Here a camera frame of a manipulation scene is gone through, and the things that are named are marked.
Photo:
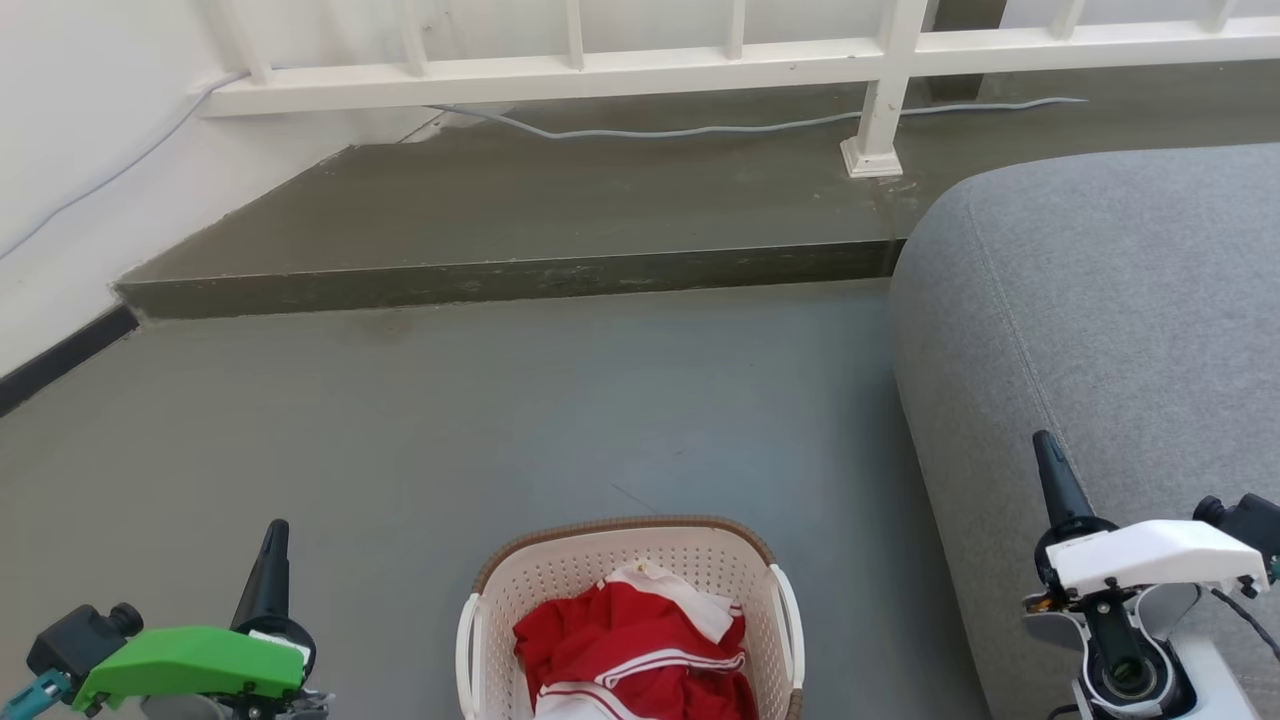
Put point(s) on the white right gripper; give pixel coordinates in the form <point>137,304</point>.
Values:
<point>1150,552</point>

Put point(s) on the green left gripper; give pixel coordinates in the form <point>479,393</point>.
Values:
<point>190,660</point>

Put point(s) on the cream perforated laundry basket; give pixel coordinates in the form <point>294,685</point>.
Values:
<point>600,560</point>

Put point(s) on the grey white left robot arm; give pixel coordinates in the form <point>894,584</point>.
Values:
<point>190,708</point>

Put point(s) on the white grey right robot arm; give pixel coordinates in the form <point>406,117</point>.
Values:
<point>1200,680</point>

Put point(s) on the grey fabric sofa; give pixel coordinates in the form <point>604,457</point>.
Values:
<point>1100,300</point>

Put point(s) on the black baseboard strip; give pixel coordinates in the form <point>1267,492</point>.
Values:
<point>60,355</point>

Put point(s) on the white garment with red stripe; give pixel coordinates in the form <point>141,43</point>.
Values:
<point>570,708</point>

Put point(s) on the red garment with white trim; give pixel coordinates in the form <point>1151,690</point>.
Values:
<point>620,630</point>

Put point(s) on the dark grey pillar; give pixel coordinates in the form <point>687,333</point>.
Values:
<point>965,50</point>

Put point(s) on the raised grey concrete step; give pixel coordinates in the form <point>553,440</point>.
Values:
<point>540,200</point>

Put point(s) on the white railing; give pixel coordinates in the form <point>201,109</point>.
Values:
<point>560,78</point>

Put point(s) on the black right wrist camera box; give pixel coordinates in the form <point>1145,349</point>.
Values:
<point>1250,522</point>

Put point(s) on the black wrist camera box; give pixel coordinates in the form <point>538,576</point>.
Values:
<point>1250,522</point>
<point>75,640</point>

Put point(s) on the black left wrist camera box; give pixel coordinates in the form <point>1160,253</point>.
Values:
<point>75,640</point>

